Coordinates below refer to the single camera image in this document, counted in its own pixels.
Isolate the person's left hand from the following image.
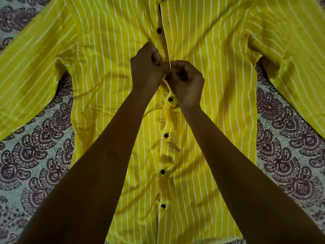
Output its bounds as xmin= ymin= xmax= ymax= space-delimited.
xmin=130 ymin=42 xmax=171 ymax=95

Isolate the person's left forearm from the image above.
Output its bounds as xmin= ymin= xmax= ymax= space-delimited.
xmin=16 ymin=89 xmax=158 ymax=244

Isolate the person's right forearm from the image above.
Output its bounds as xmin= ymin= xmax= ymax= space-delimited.
xmin=179 ymin=105 xmax=325 ymax=244

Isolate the yellow white-striped button shirt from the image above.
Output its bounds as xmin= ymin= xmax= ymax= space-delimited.
xmin=0 ymin=0 xmax=325 ymax=244

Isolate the purple paisley patterned bedsheet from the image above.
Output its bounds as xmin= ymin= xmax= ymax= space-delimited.
xmin=0 ymin=0 xmax=325 ymax=244

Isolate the person's right hand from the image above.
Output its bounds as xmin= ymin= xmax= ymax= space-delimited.
xmin=164 ymin=60 xmax=205 ymax=110

